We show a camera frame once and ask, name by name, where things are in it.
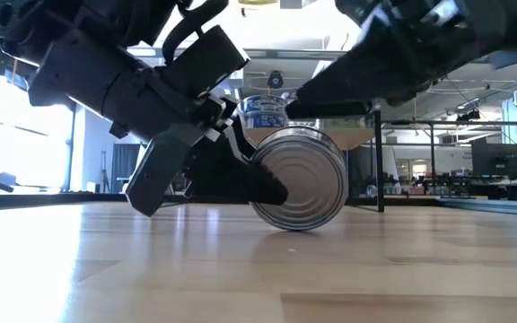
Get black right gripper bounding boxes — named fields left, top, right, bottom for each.
left=285, top=0, right=471, bottom=120

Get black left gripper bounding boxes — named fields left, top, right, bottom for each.
left=27, top=29, right=238, bottom=218

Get silver-lid seafood can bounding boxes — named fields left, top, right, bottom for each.
left=248, top=125, right=350, bottom=233

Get wooden shelf black metal legs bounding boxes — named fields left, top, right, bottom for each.
left=231, top=109, right=386, bottom=214

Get black round ceiling speaker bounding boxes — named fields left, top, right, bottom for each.
left=267, top=70, right=285, bottom=90

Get grey curtain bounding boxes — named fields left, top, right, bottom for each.
left=111, top=143, right=142, bottom=183

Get grey ceiling beam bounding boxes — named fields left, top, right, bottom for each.
left=244, top=48, right=517, bottom=64

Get bright window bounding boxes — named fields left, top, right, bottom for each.
left=0, top=75, right=74, bottom=189

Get black metal rack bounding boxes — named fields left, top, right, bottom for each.
left=377, top=118, right=517, bottom=198

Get black computer monitor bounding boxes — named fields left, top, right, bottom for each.
left=471, top=142, right=517, bottom=180

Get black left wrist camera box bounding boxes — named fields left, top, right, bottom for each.
left=162, top=24, right=251, bottom=99

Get black hanging camera rig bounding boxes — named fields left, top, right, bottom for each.
left=455, top=109, right=482, bottom=123

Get black metal table frame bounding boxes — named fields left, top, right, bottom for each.
left=0, top=190, right=517, bottom=218

